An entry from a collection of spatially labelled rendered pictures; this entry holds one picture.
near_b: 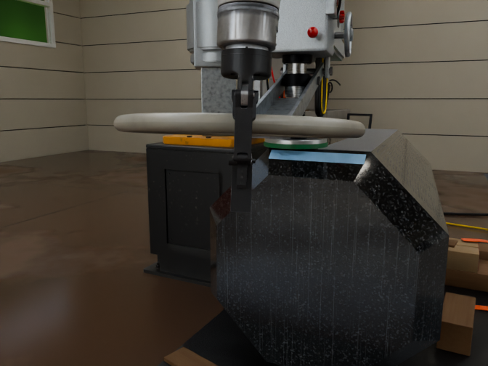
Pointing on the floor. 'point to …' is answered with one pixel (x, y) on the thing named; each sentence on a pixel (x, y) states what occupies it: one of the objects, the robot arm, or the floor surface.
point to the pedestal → (185, 205)
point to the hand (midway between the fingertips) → (241, 187)
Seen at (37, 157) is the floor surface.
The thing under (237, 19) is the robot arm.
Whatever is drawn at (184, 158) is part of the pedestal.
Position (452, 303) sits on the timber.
